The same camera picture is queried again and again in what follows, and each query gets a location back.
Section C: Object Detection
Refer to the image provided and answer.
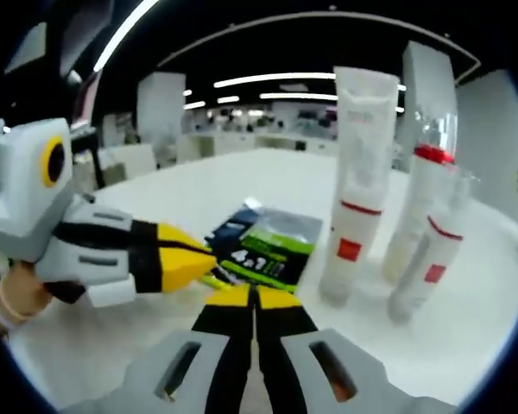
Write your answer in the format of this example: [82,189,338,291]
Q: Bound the white office desks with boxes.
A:
[176,128,343,157]

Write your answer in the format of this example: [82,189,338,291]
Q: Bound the red-collar skincare bottle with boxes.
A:
[382,107,459,286]

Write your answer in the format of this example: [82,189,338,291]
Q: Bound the white bottle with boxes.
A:
[386,172,480,325]

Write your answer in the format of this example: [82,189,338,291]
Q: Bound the silver green-label skincare sachet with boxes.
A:
[200,205,325,297]

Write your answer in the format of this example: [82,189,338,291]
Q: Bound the person's left hand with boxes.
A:
[0,261,54,319]

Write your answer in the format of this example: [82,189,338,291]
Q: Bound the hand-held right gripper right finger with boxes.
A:
[254,284,458,414]

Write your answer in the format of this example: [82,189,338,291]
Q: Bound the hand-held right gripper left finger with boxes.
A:
[60,284,256,414]

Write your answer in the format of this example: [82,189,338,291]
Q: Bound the black laptop stand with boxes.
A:
[68,127,105,191]

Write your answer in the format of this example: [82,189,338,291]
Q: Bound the dark hanging ceiling panel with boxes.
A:
[59,0,116,77]
[4,21,49,75]

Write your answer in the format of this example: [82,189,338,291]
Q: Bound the long ceiling light strip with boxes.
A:
[92,0,161,72]

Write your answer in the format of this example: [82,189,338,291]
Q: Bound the white skincare tube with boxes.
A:
[319,66,401,308]

